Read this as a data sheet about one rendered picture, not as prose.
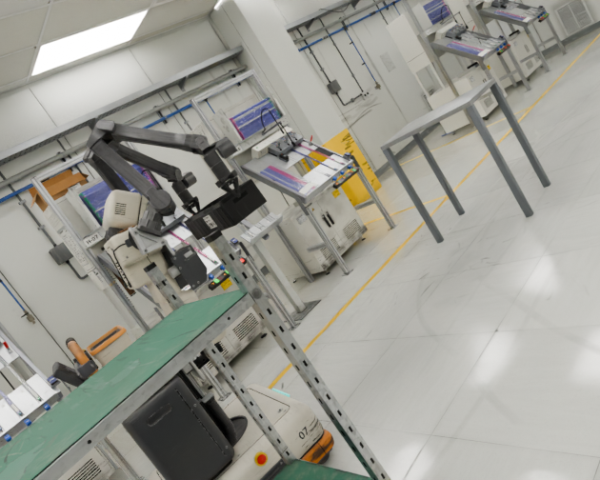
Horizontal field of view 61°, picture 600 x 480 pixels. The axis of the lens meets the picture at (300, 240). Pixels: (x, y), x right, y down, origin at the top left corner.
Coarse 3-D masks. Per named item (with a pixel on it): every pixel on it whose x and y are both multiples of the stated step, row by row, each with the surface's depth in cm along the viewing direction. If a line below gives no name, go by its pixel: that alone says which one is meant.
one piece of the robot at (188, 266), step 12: (168, 252) 208; (180, 252) 203; (192, 252) 205; (180, 264) 203; (192, 264) 205; (204, 264) 207; (180, 276) 227; (192, 276) 204; (204, 276) 206; (180, 288) 227; (192, 288) 204
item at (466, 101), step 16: (464, 96) 322; (496, 96) 322; (432, 112) 343; (448, 112) 303; (512, 112) 325; (416, 128) 321; (480, 128) 296; (512, 128) 327; (384, 144) 345; (528, 144) 328; (432, 160) 374; (496, 160) 301; (400, 176) 347; (512, 176) 303; (544, 176) 331; (448, 192) 380; (512, 192) 306; (416, 208) 353; (528, 208) 305; (432, 224) 354
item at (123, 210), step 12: (120, 192) 198; (132, 192) 201; (108, 204) 198; (120, 204) 197; (132, 204) 199; (144, 204) 202; (108, 216) 196; (120, 216) 197; (132, 216) 199; (108, 228) 204; (120, 228) 199
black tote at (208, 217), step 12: (228, 192) 228; (240, 192) 201; (252, 192) 203; (216, 204) 199; (228, 204) 198; (240, 204) 200; (252, 204) 202; (192, 216) 231; (204, 216) 219; (216, 216) 208; (228, 216) 198; (240, 216) 200; (192, 228) 242; (204, 228) 229; (216, 228) 217; (228, 228) 206
